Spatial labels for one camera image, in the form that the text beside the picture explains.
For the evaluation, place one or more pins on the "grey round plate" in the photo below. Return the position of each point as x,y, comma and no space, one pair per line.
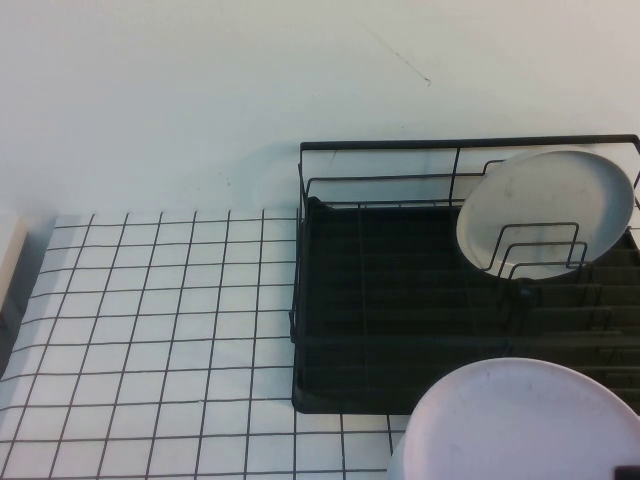
545,200

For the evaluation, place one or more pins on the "black plastic drip tray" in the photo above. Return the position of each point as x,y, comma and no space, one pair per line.
400,280

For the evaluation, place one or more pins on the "white black-grid tablecloth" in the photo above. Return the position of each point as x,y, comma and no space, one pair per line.
150,325

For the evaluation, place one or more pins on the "beige wooden block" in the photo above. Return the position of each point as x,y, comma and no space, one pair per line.
12,260

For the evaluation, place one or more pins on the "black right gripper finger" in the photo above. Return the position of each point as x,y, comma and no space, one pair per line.
629,473

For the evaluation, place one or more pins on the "pink round plate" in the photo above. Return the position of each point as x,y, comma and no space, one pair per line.
515,425

